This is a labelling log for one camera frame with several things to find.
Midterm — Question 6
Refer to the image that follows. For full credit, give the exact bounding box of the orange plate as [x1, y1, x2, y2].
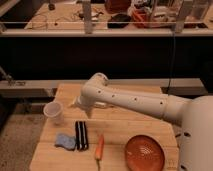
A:
[124, 135, 165, 171]

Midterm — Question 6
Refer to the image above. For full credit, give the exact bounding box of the red box on bench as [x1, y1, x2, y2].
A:
[105, 0, 131, 13]

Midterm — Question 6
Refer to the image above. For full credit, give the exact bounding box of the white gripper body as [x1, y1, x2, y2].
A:
[76, 96, 94, 111]

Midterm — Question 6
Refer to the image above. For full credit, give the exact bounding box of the blue sponge cloth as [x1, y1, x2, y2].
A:
[55, 133, 76, 150]

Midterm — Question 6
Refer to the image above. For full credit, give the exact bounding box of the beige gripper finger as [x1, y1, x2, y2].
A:
[68, 102, 77, 108]

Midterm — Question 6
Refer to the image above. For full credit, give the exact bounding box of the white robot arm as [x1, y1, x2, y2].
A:
[73, 73, 213, 171]

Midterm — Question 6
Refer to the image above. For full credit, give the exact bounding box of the orange carrot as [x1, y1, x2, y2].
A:
[94, 135, 104, 170]

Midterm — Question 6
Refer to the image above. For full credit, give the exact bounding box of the black striped block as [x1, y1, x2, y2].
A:
[75, 121, 89, 151]

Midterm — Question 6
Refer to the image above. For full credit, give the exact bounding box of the metal post on bench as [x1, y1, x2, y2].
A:
[82, 0, 93, 34]

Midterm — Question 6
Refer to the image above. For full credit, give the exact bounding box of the black bag on bench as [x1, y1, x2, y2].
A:
[107, 13, 131, 28]

